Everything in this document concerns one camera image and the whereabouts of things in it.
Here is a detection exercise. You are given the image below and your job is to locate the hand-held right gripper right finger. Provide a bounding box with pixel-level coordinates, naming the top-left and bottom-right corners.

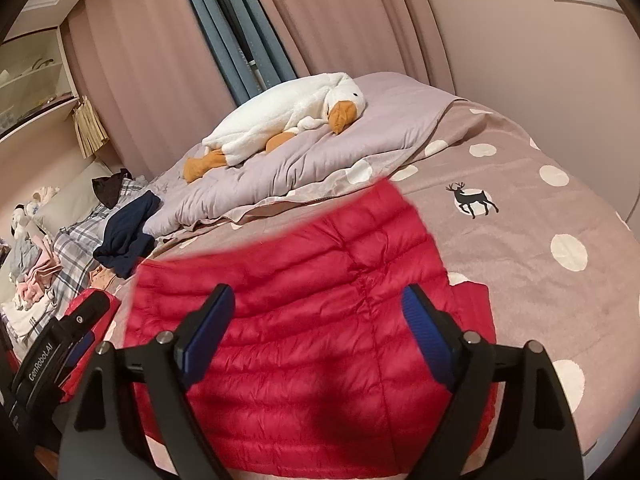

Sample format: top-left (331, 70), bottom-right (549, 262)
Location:
top-left (401, 284), bottom-right (583, 480)

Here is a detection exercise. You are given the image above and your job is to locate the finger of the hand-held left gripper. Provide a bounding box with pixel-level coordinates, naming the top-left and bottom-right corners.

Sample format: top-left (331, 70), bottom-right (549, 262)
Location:
top-left (62, 330), bottom-right (98, 376)

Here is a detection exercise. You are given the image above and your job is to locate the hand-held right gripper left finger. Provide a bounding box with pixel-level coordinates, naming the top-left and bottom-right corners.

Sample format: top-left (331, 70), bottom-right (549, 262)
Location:
top-left (60, 283), bottom-right (236, 480)

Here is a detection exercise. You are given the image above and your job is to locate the red down jacket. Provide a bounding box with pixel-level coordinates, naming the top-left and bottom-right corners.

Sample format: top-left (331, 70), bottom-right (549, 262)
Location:
top-left (117, 177), bottom-right (498, 476)
top-left (65, 287), bottom-right (123, 396)

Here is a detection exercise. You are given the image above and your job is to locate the white garment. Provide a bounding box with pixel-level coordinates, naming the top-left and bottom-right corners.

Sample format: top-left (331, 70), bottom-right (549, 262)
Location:
top-left (0, 290), bottom-right (56, 343)

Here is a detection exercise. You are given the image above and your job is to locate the peach cloth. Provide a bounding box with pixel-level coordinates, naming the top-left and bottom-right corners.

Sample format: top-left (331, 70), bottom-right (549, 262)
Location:
top-left (89, 265), bottom-right (121, 291)

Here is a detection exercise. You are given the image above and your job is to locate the pink garment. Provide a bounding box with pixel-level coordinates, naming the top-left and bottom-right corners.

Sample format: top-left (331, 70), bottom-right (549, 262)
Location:
top-left (15, 247), bottom-right (63, 301)

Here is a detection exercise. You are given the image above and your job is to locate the plaid grey shirt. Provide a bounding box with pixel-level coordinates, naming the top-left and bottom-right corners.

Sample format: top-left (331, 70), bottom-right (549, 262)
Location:
top-left (50, 210), bottom-right (121, 311)

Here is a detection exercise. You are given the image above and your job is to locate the grey garment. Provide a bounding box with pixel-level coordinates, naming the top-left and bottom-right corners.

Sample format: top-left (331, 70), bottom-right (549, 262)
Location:
top-left (7, 232), bottom-right (53, 281)

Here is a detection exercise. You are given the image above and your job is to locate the polka-dot bed sheet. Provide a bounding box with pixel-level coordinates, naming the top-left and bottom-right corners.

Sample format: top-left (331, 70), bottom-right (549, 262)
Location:
top-left (107, 95), bottom-right (640, 480)

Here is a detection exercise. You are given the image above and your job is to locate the navy garment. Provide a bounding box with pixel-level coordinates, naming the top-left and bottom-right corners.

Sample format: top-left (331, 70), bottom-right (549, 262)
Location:
top-left (93, 192), bottom-right (162, 278)

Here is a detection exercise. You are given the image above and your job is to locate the black and white plush dog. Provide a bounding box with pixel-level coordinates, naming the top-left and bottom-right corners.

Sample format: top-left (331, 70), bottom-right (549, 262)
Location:
top-left (10, 204), bottom-right (38, 238)

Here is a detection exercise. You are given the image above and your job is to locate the plaid pillow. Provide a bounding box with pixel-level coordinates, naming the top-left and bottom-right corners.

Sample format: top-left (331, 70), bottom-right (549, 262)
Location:
top-left (117, 175), bottom-right (151, 201)

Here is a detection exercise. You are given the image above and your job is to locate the black garment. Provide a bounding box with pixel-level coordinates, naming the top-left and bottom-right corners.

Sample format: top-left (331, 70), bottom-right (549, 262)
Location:
top-left (91, 170), bottom-right (133, 207)

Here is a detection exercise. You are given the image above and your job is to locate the grey duvet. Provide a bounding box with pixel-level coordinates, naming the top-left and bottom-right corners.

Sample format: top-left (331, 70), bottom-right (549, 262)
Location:
top-left (142, 72), bottom-right (468, 238)

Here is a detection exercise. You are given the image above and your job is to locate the white goose plush toy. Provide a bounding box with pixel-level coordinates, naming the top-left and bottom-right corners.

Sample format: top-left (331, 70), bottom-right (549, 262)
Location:
top-left (183, 72), bottom-right (367, 183)

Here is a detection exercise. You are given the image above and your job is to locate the pink curtain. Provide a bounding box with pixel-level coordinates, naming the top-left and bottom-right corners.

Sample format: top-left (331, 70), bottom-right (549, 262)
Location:
top-left (250, 0), bottom-right (456, 96)
top-left (65, 0), bottom-right (236, 181)

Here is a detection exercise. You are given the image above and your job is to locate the blue curtain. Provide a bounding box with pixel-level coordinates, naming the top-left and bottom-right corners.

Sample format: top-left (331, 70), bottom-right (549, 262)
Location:
top-left (172, 0), bottom-right (251, 106)
top-left (222, 0), bottom-right (298, 86)

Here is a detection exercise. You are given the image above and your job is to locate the dark window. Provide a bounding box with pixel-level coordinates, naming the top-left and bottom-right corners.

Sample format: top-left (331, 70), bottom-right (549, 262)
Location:
top-left (210, 0), bottom-right (261, 86)

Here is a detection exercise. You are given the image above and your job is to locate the white wall shelf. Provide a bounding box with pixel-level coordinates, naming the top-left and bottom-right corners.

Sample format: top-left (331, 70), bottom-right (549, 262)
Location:
top-left (0, 25), bottom-right (81, 143)

